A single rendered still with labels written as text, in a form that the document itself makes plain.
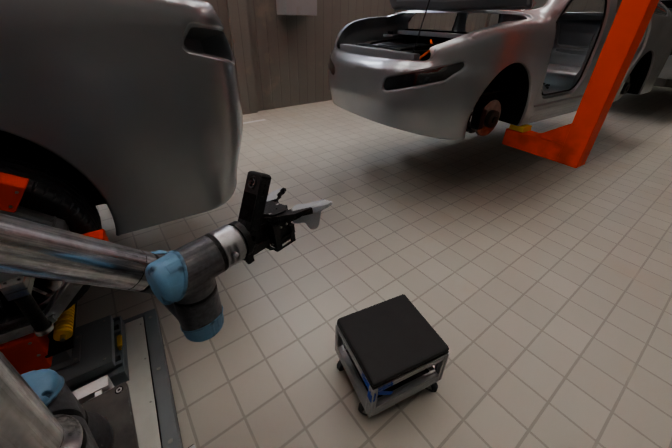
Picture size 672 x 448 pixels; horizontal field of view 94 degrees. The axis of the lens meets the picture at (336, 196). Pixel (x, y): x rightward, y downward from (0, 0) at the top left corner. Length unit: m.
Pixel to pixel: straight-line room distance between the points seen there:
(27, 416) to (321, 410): 1.34
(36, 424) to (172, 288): 0.21
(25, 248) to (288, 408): 1.40
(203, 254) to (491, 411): 1.62
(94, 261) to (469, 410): 1.67
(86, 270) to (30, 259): 0.07
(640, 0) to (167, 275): 3.13
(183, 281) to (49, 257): 0.18
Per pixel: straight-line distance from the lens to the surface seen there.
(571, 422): 2.07
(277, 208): 0.65
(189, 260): 0.56
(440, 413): 1.83
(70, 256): 0.62
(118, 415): 0.97
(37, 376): 0.80
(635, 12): 3.18
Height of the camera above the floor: 1.59
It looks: 30 degrees down
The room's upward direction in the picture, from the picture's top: 1 degrees clockwise
